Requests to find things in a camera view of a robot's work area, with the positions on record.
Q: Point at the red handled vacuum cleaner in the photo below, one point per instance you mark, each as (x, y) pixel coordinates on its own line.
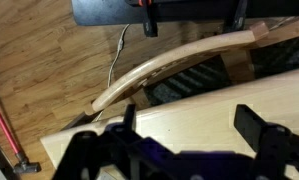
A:
(24, 165)

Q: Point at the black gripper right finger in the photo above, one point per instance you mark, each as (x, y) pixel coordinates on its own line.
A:
(249, 125)

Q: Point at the wooden chair with dark cushion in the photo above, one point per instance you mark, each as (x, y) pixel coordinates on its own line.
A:
(234, 48)

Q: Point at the black clamp stand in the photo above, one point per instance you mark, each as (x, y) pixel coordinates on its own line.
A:
(149, 24)

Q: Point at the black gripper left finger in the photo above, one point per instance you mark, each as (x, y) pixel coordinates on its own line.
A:
(129, 117)

